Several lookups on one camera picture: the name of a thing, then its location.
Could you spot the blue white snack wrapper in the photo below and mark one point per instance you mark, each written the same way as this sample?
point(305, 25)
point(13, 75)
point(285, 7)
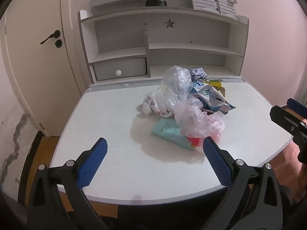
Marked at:
point(213, 98)

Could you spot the teal cardboard box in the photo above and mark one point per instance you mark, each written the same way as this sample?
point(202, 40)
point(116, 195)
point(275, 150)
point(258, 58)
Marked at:
point(166, 131)

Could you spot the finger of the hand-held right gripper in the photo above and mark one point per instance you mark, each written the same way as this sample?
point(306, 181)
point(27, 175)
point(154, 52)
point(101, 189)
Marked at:
point(297, 105)
point(285, 119)

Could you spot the patterned white face mask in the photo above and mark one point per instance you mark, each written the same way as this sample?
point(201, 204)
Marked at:
point(153, 105)

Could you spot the pinkish plastic bag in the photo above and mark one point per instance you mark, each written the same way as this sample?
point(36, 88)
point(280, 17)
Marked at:
point(196, 119)

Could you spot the clear plastic bag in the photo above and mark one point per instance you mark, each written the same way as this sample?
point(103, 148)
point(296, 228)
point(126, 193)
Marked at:
point(175, 83)

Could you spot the black door keyhole plate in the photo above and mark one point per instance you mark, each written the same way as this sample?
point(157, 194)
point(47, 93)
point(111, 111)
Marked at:
point(58, 43)

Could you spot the white drawer with knob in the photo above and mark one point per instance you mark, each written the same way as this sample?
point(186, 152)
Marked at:
point(124, 67)

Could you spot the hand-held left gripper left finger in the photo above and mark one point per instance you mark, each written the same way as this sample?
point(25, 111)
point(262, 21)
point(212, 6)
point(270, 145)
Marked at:
point(94, 163)

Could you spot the red wrapper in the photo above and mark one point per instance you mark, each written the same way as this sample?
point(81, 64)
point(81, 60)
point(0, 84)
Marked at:
point(195, 141)

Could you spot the white desk hutch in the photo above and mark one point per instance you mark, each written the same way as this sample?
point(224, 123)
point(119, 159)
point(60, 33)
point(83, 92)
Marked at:
point(187, 36)

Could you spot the yellow packet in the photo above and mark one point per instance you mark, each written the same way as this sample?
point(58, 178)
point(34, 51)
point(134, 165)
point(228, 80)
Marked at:
point(215, 84)

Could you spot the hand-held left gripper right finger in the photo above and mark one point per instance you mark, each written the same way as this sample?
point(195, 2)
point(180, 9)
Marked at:
point(215, 163)

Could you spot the white door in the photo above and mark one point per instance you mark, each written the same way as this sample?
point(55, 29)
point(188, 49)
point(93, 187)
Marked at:
point(36, 76)

